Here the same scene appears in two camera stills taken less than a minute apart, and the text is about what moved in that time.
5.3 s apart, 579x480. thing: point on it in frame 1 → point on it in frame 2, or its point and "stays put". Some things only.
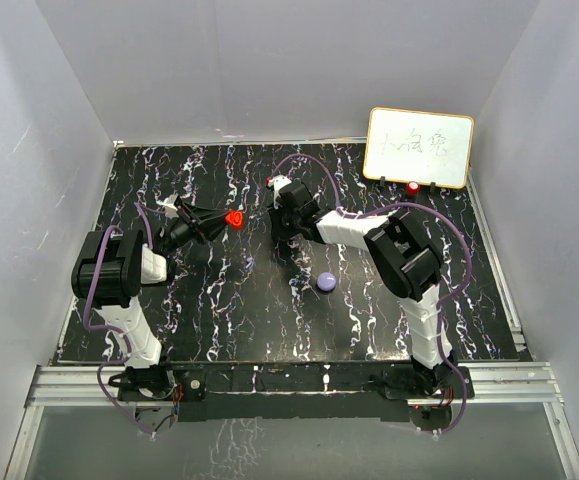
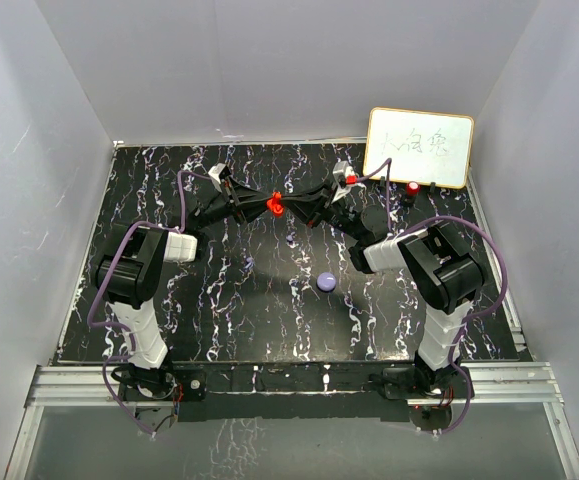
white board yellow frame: [425, 147] stays put
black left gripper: [202, 222] → [254, 202]
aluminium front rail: [497, 385] stays put
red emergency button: [413, 188] stays put
